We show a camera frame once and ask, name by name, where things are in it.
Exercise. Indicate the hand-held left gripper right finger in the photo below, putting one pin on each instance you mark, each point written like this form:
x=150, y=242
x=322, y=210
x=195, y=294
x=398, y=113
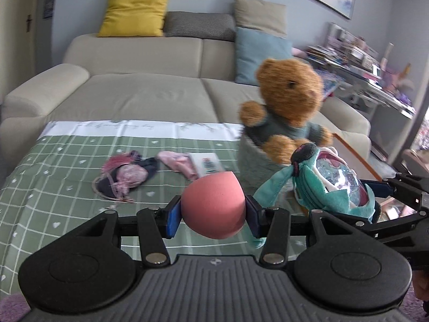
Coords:
x=253, y=216

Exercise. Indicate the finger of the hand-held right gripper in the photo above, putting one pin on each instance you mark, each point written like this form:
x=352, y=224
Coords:
x=378, y=188
x=360, y=227

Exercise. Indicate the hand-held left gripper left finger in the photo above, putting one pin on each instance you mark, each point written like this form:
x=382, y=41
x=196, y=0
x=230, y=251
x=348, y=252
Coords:
x=172, y=218

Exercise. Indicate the pink sponge ball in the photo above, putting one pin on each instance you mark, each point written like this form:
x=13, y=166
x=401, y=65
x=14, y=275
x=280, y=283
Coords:
x=214, y=204

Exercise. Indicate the orange cardboard box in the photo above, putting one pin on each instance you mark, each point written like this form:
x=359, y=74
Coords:
x=350, y=151

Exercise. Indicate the dark pouch with pink tassel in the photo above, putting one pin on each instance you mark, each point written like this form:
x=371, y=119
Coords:
x=134, y=176

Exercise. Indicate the teal plush pouch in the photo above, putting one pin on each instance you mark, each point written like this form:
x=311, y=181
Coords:
x=315, y=187

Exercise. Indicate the white printed card box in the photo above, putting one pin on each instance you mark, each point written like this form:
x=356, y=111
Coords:
x=207, y=164

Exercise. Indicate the grey knitted basket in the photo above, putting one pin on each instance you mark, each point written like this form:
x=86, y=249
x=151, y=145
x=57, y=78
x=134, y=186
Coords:
x=254, y=164

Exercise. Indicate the pink cloth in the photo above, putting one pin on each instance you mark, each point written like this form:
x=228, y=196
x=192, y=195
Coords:
x=179, y=164

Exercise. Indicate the white study desk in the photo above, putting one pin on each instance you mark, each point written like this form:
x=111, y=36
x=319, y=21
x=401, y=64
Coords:
x=382, y=94

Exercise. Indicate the purple plush bag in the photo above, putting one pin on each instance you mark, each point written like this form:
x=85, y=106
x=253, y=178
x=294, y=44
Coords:
x=398, y=80

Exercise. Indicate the green checked tablecloth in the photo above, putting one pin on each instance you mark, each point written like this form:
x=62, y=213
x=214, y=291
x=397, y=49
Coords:
x=67, y=181

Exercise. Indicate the printed figure pillow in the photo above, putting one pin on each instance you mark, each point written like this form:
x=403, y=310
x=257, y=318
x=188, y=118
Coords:
x=331, y=82

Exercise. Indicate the brown teddy bear green sweater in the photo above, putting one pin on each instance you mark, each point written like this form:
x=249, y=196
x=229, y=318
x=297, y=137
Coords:
x=288, y=100

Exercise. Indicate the beige sofa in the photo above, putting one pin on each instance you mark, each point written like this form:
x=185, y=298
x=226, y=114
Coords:
x=134, y=97

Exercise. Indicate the pile of books and papers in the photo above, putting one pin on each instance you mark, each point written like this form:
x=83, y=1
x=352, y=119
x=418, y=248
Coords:
x=325, y=55

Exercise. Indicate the white desktop shelf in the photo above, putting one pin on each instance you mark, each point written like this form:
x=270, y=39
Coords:
x=352, y=45

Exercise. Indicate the pink plush toy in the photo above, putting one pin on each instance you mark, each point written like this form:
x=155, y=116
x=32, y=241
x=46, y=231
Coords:
x=299, y=52

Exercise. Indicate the blue pillow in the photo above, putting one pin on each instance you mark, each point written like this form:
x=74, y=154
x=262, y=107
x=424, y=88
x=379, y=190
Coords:
x=254, y=53

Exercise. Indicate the purple fleece clothing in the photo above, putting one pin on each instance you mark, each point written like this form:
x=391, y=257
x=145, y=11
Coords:
x=13, y=308

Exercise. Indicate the grey checked pillow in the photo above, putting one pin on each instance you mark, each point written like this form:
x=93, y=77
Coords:
x=199, y=25

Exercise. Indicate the beige pillow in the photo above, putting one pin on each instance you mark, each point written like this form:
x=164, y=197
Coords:
x=261, y=15

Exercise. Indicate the yellow pillow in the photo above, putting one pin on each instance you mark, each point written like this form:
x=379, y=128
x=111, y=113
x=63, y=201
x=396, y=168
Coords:
x=134, y=11

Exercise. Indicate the cream door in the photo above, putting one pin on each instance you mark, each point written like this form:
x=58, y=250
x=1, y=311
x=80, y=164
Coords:
x=20, y=40

